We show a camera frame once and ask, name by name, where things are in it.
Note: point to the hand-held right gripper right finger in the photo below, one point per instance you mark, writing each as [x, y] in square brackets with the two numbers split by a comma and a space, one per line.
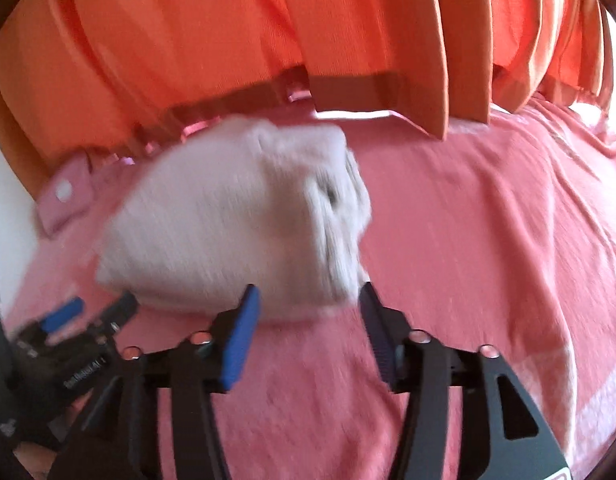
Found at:
[378, 332]

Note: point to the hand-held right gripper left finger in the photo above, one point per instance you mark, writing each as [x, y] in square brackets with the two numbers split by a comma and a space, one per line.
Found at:
[242, 337]

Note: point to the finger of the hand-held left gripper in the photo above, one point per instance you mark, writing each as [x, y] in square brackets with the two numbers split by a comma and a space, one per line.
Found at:
[119, 311]
[64, 314]

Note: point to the white small garment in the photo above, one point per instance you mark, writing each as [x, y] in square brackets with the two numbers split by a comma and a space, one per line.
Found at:
[228, 220]

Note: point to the pink flap with white button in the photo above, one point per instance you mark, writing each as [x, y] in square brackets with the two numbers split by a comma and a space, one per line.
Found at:
[63, 195]

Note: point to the pink bed sheet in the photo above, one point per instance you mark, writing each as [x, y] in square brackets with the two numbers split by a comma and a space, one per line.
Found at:
[487, 260]

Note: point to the shiny pink trim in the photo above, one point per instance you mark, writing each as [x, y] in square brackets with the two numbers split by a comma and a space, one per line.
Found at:
[185, 130]

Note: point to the orange curtain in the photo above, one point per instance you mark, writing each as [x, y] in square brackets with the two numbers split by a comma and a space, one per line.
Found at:
[213, 30]

